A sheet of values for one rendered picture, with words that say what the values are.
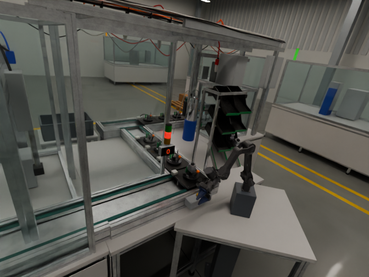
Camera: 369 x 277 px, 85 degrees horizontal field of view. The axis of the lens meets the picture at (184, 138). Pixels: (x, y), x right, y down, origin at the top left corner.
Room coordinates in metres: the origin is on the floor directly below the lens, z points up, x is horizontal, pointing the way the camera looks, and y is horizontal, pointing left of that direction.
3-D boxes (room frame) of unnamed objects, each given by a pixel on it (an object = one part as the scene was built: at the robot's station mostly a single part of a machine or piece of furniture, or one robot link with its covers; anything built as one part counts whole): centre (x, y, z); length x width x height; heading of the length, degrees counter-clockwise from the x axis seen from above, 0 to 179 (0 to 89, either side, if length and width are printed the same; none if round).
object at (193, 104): (2.41, -0.05, 1.32); 0.14 x 0.14 x 0.38
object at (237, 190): (1.21, -0.49, 0.96); 0.14 x 0.14 x 0.20; 84
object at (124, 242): (1.75, 0.19, 0.84); 1.50 x 1.41 x 0.03; 130
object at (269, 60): (2.94, -1.06, 1.42); 0.30 x 0.09 x 1.13; 130
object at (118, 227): (1.12, 0.02, 0.91); 0.89 x 0.06 x 0.11; 130
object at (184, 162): (1.61, 0.07, 1.01); 0.24 x 0.24 x 0.13; 40
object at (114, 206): (1.24, 0.15, 0.91); 0.84 x 0.28 x 0.10; 130
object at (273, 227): (1.26, -0.50, 0.84); 0.90 x 0.70 x 0.03; 84
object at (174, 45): (1.40, 0.15, 1.46); 0.03 x 0.03 x 1.00; 40
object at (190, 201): (1.19, -0.16, 0.93); 0.21 x 0.07 x 0.06; 130
